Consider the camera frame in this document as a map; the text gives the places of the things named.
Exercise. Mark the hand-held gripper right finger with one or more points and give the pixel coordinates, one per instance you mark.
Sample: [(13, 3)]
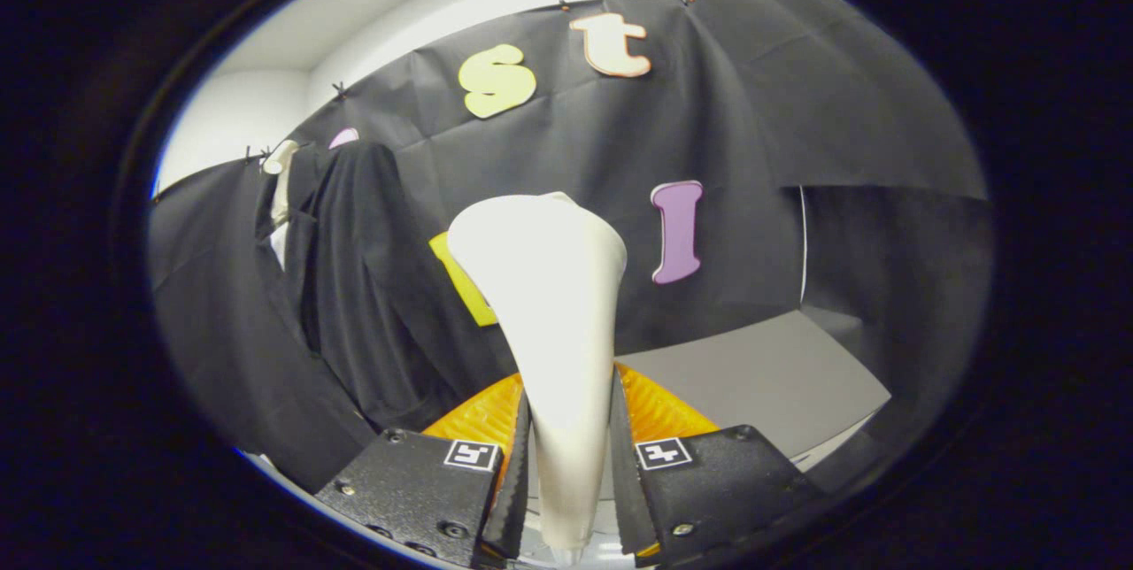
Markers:
[(624, 499)]

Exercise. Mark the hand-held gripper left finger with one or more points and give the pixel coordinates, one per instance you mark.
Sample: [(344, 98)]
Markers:
[(515, 499)]

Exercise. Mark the white garment steamer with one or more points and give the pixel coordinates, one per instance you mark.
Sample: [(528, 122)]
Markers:
[(553, 304)]

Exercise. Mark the black suit jacket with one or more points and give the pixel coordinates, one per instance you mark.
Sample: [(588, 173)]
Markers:
[(372, 287)]

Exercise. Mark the grey cabinet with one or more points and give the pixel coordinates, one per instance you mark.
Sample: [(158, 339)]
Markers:
[(761, 375)]

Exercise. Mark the black backdrop cloth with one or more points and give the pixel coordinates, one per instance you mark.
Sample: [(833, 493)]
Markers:
[(752, 110)]

